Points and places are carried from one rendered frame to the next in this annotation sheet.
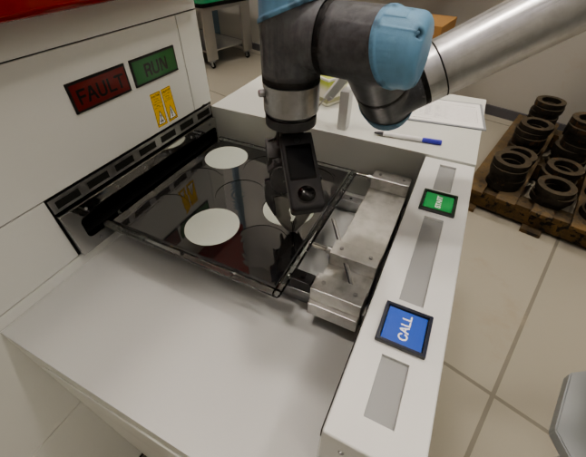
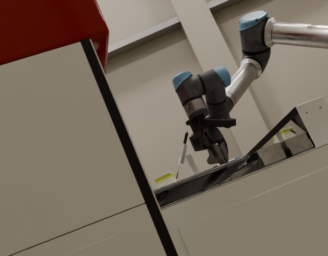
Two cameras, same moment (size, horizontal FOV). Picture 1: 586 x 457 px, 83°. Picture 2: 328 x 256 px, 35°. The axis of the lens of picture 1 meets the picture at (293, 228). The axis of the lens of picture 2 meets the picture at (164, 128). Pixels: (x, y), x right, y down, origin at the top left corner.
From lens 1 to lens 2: 1.60 m
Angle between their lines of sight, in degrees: 69
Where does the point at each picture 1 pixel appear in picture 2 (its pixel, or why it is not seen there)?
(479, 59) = (235, 89)
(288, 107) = (201, 103)
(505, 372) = not seen: outside the picture
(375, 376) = not seen: hidden behind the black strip
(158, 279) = not seen: hidden behind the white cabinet
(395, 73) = (226, 75)
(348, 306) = (274, 146)
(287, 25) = (190, 80)
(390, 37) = (219, 69)
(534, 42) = (244, 83)
